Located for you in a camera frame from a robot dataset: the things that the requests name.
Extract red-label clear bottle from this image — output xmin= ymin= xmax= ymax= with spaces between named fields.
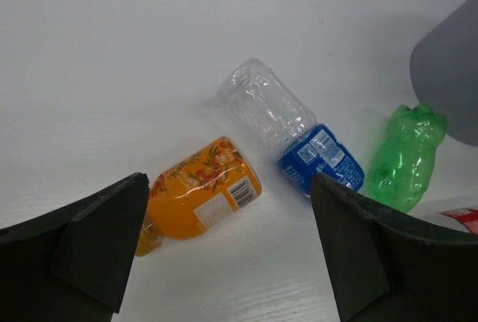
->
xmin=419 ymin=206 xmax=478 ymax=235

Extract orange juice bottle rear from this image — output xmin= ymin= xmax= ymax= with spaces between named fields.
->
xmin=135 ymin=137 xmax=262 ymax=257

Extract green plastic bottle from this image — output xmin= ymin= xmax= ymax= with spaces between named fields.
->
xmin=364 ymin=103 xmax=448 ymax=213

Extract blue-label clear bottle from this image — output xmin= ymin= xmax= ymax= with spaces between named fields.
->
xmin=217 ymin=58 xmax=364 ymax=196

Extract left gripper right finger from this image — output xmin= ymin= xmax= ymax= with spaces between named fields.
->
xmin=311 ymin=173 xmax=477 ymax=321

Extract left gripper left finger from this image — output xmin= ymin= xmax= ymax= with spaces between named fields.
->
xmin=1 ymin=173 xmax=149 ymax=321

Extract grey bin with white rim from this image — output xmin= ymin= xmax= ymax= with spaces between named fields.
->
xmin=409 ymin=0 xmax=477 ymax=146

